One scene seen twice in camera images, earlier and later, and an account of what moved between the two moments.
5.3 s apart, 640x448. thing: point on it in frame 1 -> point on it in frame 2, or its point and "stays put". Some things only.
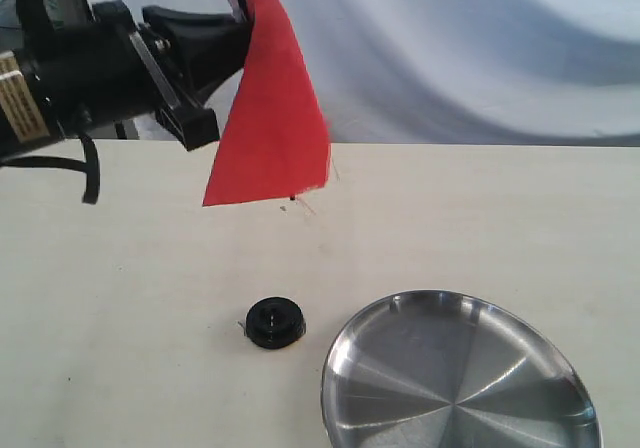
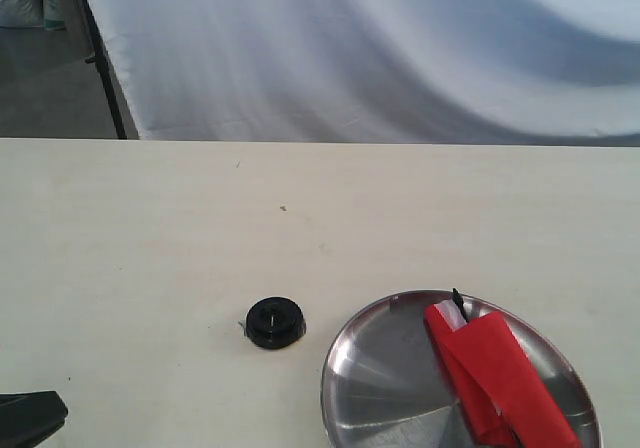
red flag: (277, 140) -> (503, 399)
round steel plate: (454, 369) stays put
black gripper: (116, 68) -> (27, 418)
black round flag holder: (274, 323) stays put
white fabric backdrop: (440, 55) stays put
